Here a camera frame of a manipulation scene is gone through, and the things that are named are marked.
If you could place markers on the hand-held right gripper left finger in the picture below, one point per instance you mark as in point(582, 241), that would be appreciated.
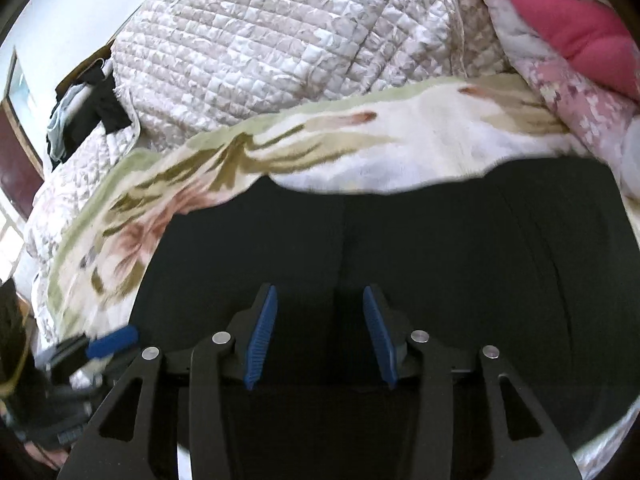
point(260, 335)

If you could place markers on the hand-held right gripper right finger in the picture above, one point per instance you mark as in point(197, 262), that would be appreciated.
point(380, 335)

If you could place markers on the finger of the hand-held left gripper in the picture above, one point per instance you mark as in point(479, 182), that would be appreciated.
point(112, 341)

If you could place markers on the black pants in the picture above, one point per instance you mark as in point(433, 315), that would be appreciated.
point(450, 260)

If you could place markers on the person's left hand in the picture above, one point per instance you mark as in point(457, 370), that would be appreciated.
point(45, 455)

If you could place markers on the cream floral fleece blanket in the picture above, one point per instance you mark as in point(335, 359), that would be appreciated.
point(400, 135)

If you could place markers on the dark wooden door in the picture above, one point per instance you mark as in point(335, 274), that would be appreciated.
point(19, 160)

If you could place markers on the light blue cloth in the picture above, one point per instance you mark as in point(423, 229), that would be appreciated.
point(60, 125)

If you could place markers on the pile of dark clothes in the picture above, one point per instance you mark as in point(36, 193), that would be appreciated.
point(106, 105)

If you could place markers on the pink floral comforter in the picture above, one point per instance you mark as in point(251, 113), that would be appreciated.
point(575, 107)

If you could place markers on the white quilted floral bedspread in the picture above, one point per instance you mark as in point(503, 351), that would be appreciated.
point(275, 35)

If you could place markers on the pink pillow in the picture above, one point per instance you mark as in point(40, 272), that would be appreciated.
point(575, 30)

